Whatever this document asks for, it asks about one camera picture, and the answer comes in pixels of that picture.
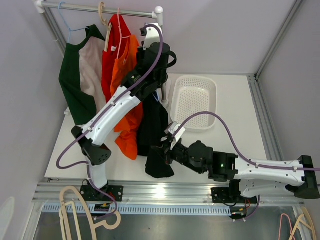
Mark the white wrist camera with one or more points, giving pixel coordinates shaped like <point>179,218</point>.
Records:
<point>151,36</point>
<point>174,133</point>

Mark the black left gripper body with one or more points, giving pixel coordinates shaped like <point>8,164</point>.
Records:
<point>140,50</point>

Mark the aluminium frame post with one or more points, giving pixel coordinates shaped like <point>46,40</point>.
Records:
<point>285,26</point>

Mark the pink plastic hanger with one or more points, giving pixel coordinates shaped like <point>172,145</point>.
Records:
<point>120,27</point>

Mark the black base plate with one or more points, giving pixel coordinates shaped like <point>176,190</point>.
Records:
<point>102,193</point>
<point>223,195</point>

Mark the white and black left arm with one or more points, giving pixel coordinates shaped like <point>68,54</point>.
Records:
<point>137,86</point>

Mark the silver clothes rack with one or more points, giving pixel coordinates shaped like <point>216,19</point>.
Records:
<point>44,8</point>

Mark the black t-shirt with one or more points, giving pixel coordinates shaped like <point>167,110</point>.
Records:
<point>150,132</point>

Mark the aluminium rail front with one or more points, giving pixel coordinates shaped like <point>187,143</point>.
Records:
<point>141,198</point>

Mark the beige hanger lower right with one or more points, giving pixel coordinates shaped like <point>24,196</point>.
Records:
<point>304,225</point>

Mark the green and beige t-shirt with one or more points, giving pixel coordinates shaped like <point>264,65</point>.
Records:
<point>80,76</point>

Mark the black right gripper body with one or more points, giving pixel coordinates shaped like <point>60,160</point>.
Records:
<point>178,153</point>

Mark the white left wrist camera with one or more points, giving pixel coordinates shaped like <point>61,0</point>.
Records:
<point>151,36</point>

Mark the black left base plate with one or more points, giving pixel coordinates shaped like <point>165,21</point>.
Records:
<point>102,193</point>

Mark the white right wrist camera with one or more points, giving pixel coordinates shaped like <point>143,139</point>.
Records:
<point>174,133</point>

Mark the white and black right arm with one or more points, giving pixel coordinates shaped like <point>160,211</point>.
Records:
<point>247,179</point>

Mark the white perforated plastic basket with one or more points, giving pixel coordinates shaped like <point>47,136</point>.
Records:
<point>192,94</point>

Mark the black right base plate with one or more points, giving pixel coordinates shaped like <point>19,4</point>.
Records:
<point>223,195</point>

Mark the pink hanger lower right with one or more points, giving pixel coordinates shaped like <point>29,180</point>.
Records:
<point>285,220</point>

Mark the orange t-shirt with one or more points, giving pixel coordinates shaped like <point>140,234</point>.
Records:
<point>129,124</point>

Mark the red t-shirt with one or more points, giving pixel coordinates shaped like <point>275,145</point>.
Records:
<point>109,55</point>

